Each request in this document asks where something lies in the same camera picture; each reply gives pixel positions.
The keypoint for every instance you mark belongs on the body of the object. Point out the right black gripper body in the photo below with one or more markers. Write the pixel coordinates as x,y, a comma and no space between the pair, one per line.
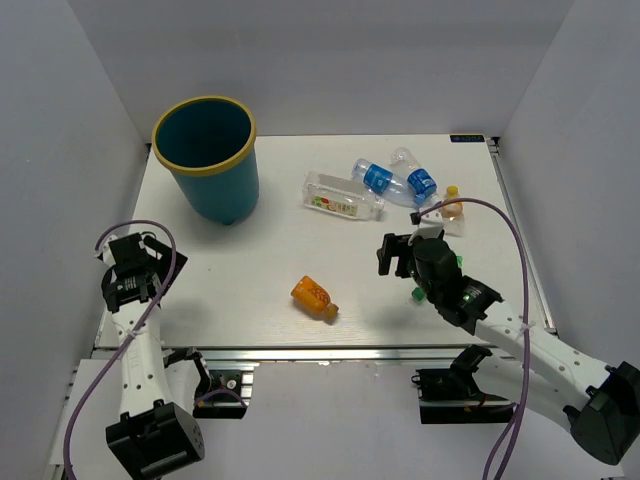
433,294

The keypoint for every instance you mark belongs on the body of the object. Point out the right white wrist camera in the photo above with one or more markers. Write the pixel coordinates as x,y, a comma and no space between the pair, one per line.
428,225

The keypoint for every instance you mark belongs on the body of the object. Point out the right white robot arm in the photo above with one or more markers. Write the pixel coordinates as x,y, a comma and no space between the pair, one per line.
596,403

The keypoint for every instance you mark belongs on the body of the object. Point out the clear square juice bottle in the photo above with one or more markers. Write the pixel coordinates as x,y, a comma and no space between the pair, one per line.
341,197

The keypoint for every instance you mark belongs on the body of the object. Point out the small bottle yellow cap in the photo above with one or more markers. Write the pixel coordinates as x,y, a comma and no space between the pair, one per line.
452,212

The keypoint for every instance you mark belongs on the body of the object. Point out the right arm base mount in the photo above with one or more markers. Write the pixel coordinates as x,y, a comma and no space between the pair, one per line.
451,396

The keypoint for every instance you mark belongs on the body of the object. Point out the orange juice bottle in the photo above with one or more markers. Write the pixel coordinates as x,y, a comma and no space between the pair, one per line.
314,301

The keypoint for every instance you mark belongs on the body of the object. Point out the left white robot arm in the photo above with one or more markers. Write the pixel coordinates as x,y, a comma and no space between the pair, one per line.
156,433

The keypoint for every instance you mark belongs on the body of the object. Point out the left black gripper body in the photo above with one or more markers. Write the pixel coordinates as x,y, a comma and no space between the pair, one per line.
151,266

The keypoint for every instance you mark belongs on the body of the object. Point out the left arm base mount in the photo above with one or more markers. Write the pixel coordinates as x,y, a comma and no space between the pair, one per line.
213,392

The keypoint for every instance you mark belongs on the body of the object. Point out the clear bottle blue label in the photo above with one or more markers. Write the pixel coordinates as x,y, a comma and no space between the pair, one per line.
385,184
424,188

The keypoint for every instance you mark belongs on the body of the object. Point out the blue table corner label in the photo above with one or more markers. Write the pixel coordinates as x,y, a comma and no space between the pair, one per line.
467,138

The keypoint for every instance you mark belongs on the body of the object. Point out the teal bin with yellow rim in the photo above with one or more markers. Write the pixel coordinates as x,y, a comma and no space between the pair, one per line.
207,143

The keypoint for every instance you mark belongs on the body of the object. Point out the green plastic bottle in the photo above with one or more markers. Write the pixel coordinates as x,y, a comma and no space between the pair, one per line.
419,296

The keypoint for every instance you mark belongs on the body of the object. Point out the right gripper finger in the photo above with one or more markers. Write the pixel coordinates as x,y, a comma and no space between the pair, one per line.
386,252
405,258

